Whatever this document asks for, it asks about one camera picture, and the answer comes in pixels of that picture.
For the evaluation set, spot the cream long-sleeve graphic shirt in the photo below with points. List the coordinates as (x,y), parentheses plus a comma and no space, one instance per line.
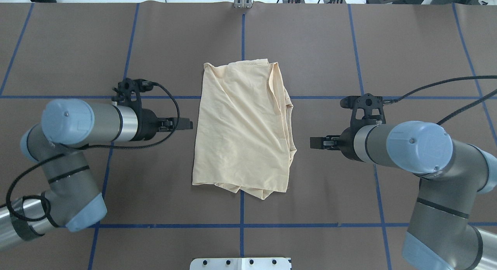
(244,138)

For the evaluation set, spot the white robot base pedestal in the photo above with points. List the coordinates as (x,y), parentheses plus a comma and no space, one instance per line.
(254,263)

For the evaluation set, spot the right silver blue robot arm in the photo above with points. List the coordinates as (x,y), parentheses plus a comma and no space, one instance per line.
(451,173)

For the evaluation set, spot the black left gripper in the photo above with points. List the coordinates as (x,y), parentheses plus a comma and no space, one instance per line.
(147,124)

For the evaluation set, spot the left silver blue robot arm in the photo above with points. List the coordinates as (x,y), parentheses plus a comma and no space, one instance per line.
(59,190)

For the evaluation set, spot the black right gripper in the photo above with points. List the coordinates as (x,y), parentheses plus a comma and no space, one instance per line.
(346,145)

